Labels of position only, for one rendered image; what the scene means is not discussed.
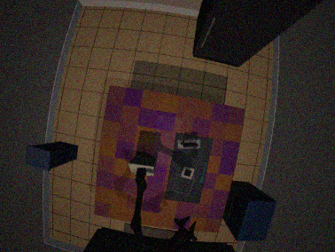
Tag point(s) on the dark grey mat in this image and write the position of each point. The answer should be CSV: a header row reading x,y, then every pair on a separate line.
x,y
194,158

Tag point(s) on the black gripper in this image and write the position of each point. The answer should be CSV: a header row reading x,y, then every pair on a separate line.
x,y
180,234

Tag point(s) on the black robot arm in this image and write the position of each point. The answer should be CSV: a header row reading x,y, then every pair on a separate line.
x,y
136,221

